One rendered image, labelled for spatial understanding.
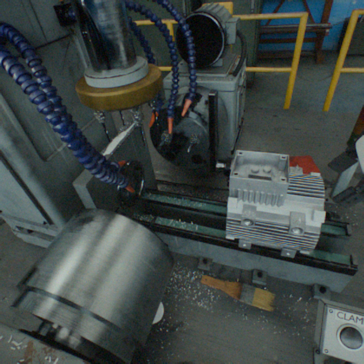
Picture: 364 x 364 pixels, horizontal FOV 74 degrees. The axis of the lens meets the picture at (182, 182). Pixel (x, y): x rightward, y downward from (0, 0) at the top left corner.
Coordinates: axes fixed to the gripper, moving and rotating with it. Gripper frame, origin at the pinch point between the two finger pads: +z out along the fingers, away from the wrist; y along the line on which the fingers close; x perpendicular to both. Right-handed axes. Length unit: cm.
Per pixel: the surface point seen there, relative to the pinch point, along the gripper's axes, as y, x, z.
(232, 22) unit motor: 65, 34, 4
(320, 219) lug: -1.1, -4.0, 8.7
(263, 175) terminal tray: 4.9, 9.0, 10.8
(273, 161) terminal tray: 10.6, 7.4, 10.1
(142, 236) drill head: -17.4, 26.4, 19.8
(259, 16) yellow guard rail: 238, 24, 31
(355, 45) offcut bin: 463, -139, 36
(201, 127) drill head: 26.8, 25.5, 23.2
